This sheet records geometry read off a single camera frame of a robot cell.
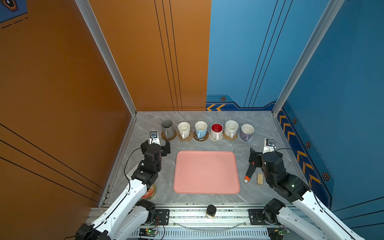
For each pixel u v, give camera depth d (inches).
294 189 19.1
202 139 40.3
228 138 40.1
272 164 20.3
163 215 29.3
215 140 39.5
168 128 38.0
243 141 39.6
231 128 41.3
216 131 40.2
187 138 40.5
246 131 41.0
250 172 34.4
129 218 21.8
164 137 37.7
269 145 23.9
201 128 38.7
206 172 34.6
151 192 30.6
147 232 27.9
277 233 27.5
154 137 25.8
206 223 28.6
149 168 23.0
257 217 28.5
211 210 26.8
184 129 38.4
